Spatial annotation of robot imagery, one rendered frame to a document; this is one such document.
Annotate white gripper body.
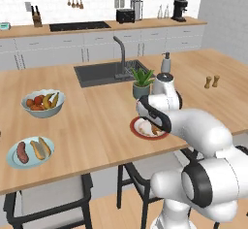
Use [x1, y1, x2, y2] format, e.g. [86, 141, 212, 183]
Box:
[139, 118, 154, 135]

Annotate red rimmed plate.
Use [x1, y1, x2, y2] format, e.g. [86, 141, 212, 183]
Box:
[129, 115, 171, 141]

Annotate hot dog bun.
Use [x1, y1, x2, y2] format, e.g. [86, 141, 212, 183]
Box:
[38, 136, 52, 158]
[30, 140, 47, 161]

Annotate light blue fruit bowl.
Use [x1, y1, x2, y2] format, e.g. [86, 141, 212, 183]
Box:
[20, 88, 67, 119]

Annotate brown sausage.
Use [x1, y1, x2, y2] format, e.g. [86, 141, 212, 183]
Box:
[16, 141, 30, 165]

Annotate light blue shallow bowl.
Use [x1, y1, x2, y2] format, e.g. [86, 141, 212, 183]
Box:
[6, 136, 55, 170]

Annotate green plant in grey pot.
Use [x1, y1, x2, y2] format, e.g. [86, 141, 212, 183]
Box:
[130, 67, 156, 100]

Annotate black stool with grey seat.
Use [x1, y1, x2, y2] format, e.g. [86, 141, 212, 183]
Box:
[3, 173, 95, 229]
[115, 148, 202, 229]

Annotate grey soap dispenser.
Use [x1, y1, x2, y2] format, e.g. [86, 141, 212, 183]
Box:
[160, 51, 172, 75]

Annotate dark grey sink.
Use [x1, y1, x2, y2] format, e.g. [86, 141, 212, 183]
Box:
[73, 59, 151, 89]

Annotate brown wooden shaker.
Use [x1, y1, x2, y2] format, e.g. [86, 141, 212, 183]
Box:
[203, 76, 213, 89]
[211, 75, 221, 88]

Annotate grey tap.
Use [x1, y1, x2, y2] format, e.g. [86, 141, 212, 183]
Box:
[112, 35, 132, 81]

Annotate yellow banana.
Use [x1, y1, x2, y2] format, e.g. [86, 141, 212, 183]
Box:
[50, 91, 60, 109]
[42, 92, 55, 110]

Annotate red apple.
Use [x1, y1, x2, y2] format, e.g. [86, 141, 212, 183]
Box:
[34, 94, 46, 106]

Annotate grey base cupboard run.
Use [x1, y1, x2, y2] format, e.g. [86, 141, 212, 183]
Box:
[0, 24, 206, 73]

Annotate black toaster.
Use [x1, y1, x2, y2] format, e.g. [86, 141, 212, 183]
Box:
[115, 8, 136, 24]

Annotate metal canister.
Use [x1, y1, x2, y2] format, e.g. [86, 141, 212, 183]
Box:
[130, 0, 144, 21]

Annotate black hob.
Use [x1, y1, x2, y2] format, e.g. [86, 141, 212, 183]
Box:
[48, 20, 112, 33]

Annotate black coffee machine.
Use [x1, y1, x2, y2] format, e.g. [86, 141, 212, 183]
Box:
[170, 0, 189, 23]

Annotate wooden knife block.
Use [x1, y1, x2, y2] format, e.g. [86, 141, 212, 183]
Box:
[30, 5, 44, 28]

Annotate small teal appliance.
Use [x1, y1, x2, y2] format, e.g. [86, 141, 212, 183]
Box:
[0, 21, 12, 31]

